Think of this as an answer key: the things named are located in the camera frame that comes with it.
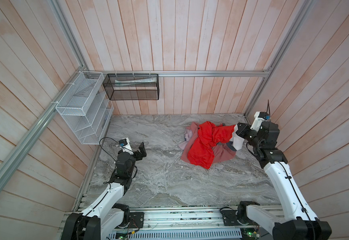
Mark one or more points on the red cloth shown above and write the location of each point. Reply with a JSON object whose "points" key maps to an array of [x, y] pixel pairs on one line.
{"points": [[207, 144]]}

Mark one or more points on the dusty pink cloth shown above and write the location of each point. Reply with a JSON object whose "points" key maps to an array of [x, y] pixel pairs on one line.
{"points": [[222, 153]]}

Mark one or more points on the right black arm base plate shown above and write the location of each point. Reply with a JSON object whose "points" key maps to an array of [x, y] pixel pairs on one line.
{"points": [[230, 217]]}

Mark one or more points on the black mesh basket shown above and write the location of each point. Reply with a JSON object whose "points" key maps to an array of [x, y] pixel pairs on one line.
{"points": [[132, 87]]}

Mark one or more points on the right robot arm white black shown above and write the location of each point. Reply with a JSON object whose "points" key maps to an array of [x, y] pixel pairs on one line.
{"points": [[299, 222]]}

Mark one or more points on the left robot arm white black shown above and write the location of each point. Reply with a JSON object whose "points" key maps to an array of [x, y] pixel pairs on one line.
{"points": [[98, 221]]}

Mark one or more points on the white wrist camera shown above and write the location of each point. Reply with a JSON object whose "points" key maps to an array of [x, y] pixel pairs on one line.
{"points": [[125, 146], [259, 118]]}

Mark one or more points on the white cloth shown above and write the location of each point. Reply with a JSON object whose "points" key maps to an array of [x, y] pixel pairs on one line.
{"points": [[236, 141]]}

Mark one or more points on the white wire shelf rack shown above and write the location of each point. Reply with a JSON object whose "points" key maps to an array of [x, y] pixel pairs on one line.
{"points": [[85, 107]]}

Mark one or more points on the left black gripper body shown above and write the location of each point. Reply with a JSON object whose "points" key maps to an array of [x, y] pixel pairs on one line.
{"points": [[137, 156]]}

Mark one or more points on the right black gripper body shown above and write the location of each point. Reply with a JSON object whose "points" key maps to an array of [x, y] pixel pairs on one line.
{"points": [[246, 133]]}

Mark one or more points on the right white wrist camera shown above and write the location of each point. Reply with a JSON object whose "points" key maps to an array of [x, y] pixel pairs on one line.
{"points": [[259, 118]]}

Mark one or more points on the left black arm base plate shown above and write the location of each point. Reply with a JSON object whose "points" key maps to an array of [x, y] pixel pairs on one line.
{"points": [[134, 220]]}

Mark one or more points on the aluminium front rail frame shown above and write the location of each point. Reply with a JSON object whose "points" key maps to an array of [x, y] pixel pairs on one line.
{"points": [[190, 223]]}

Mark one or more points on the light pink cloth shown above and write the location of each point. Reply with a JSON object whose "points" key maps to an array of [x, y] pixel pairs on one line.
{"points": [[188, 135]]}

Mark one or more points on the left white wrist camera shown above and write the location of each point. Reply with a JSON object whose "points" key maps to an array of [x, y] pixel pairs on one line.
{"points": [[125, 146]]}

